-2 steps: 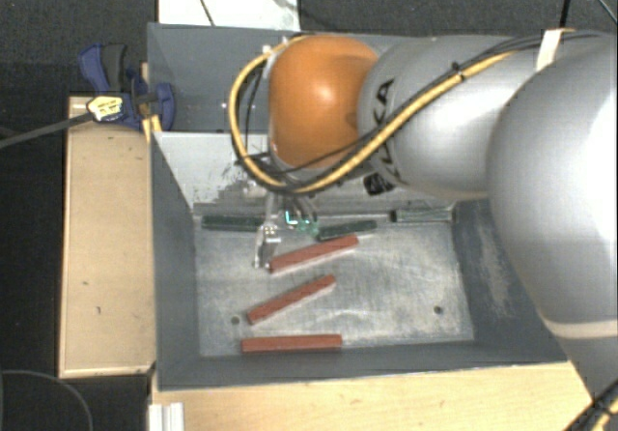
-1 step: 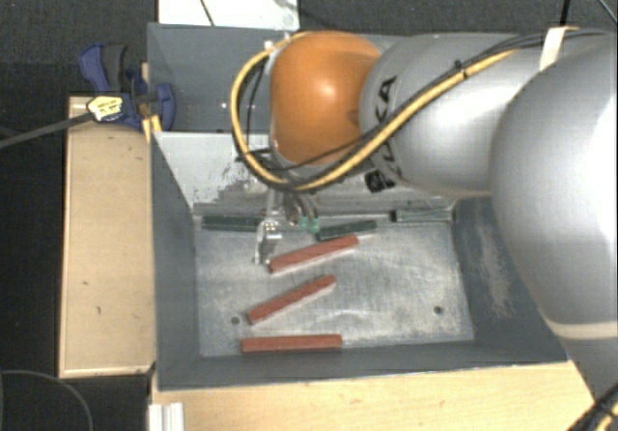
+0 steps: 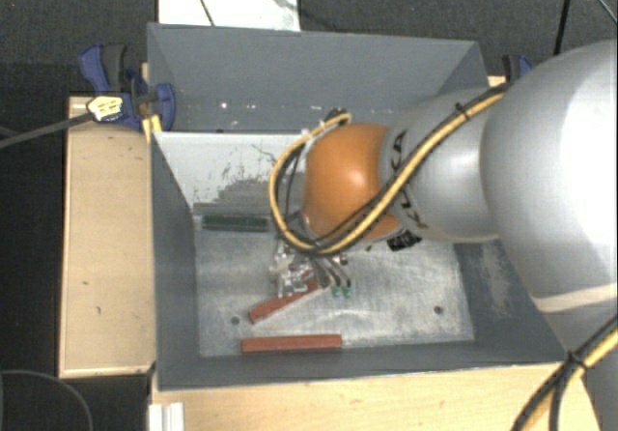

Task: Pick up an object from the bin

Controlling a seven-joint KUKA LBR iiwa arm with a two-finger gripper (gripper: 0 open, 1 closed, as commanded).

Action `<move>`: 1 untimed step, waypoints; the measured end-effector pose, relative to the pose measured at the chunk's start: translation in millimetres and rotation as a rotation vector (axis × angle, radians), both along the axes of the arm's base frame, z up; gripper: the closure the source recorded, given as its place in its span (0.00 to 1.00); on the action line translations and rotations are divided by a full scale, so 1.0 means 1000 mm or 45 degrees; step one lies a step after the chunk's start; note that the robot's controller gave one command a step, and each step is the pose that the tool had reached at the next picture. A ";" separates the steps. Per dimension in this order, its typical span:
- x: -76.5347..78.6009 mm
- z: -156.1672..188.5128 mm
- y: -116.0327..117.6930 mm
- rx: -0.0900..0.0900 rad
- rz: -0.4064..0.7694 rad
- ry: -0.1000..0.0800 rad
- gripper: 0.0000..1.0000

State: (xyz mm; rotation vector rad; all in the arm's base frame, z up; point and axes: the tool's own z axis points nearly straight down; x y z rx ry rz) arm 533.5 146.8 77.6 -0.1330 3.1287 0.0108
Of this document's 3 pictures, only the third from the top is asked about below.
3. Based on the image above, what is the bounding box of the red-brown block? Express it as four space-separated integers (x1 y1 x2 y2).
247 281 321 325
240 332 344 355

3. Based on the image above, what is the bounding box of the dark green flat block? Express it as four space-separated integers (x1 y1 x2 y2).
201 214 270 233

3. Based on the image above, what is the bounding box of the pale wood flat board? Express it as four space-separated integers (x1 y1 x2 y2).
57 95 158 380

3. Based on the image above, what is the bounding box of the grey metal bin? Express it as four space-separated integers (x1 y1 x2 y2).
146 21 567 392

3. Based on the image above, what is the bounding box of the black cylinder on white bracket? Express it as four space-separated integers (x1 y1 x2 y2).
385 229 422 252

